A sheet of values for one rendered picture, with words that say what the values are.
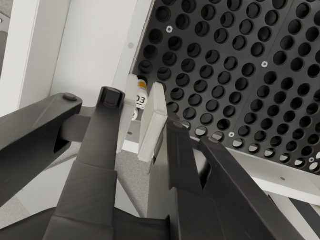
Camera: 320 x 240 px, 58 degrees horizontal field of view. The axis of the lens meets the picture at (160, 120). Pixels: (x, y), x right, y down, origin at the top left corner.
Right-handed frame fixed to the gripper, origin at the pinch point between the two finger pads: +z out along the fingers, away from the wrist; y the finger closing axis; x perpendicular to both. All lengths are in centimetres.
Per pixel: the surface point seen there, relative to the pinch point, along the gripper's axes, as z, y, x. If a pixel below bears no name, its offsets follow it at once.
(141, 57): 8.4, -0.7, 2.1
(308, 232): 7.7, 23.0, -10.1
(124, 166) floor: 99, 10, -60
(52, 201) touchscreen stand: 95, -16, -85
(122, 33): 14.8, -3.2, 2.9
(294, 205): 11.6, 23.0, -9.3
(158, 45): 8.4, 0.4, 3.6
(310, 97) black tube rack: 8.6, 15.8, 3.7
